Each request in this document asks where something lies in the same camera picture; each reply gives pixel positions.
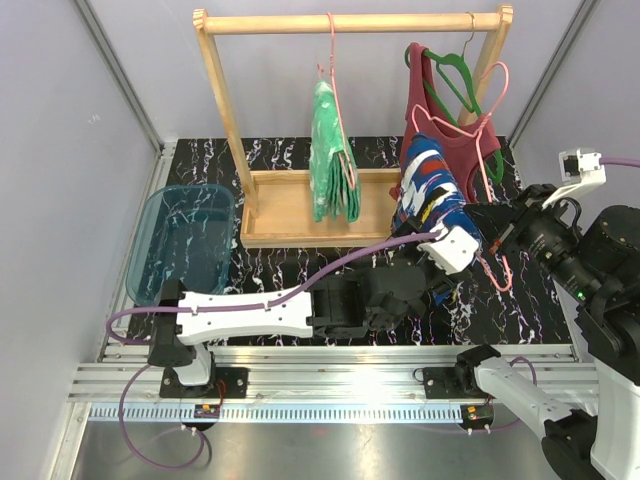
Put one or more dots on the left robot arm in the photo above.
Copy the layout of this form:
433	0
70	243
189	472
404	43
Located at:
335	306

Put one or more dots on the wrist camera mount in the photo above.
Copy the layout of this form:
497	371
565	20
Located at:
453	251
581	173

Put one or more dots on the aluminium mounting rail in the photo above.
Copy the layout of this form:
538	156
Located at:
281	385

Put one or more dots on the wooden clothes rack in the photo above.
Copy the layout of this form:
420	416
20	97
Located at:
278	203

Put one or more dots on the maroon tank top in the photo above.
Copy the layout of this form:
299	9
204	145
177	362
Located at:
459	150

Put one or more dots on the blue transparent plastic bin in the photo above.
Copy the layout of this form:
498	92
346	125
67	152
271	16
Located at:
185	233

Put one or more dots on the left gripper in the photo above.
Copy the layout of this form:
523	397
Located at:
440	278

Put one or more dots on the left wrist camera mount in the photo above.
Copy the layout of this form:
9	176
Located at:
453	251

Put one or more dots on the pink wire hanger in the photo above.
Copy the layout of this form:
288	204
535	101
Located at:
336	100
477	137

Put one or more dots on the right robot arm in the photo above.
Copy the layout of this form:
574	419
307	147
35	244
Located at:
599	269

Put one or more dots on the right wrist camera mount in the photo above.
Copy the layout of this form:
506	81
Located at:
581	173

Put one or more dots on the green white patterned trousers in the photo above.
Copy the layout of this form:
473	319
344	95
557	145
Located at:
334	181

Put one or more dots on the green plastic hanger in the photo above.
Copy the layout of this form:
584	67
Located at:
454	71

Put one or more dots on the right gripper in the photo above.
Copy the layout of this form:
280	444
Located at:
503	225

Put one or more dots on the blue white patterned trousers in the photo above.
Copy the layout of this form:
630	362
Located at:
429	199

